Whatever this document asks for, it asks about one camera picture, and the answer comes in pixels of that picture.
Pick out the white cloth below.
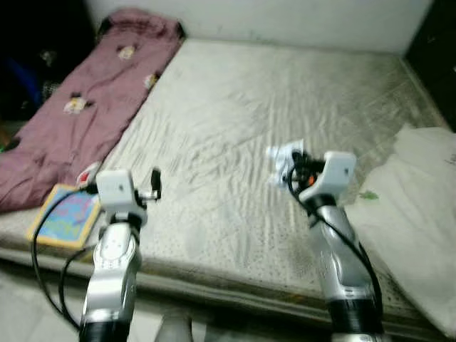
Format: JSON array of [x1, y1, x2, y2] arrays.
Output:
[[266, 140, 307, 187]]

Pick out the colourful yellow-edged children's book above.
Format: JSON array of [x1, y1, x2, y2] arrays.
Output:
[[27, 184, 102, 249]]

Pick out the white patterned mattress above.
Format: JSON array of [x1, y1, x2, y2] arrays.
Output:
[[0, 39, 456, 336]]

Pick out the purple cartoon-print blanket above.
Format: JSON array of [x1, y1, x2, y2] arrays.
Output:
[[0, 9, 186, 214]]

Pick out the grey robot left leg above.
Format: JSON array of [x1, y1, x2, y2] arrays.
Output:
[[157, 312, 195, 342]]

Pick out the black tufted headboard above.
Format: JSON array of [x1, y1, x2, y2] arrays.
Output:
[[403, 0, 456, 130]]

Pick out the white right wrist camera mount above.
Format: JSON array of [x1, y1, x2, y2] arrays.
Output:
[[299, 151, 357, 207]]

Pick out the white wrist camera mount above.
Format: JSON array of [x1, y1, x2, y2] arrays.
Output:
[[299, 151, 357, 207], [95, 170, 147, 222]]

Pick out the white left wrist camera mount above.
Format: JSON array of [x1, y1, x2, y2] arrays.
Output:
[[95, 170, 147, 222]]

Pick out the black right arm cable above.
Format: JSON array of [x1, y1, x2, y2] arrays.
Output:
[[285, 167, 385, 316]]

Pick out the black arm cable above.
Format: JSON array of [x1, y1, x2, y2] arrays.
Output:
[[31, 187, 108, 333], [285, 167, 385, 316]]

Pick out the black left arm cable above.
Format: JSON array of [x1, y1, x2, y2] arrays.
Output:
[[31, 187, 108, 333]]

